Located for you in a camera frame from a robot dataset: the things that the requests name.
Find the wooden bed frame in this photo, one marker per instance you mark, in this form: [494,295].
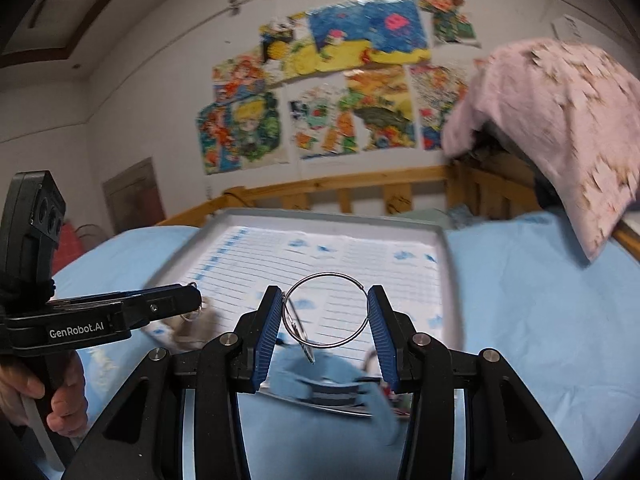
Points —
[350,180]

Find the grey cardboard box lid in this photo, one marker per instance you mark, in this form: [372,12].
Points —
[350,255]

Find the pink floral cloth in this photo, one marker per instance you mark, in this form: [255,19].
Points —
[550,110]

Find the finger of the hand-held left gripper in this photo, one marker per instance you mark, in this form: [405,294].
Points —
[165,307]

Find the light blue printed blanket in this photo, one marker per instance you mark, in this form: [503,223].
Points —
[525,335]

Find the person's left hand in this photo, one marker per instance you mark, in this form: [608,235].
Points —
[67,405]

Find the group of colourful wall drawings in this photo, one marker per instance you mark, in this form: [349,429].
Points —
[370,30]

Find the red checked cloth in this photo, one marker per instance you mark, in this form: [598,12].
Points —
[64,247]

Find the brown wall cabinet door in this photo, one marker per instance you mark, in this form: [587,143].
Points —
[135,195]

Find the white air conditioner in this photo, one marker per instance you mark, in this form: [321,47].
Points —
[567,27]

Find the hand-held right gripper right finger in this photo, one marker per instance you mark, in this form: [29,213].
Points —
[385,340]

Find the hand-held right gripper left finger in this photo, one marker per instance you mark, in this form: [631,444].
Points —
[267,340]

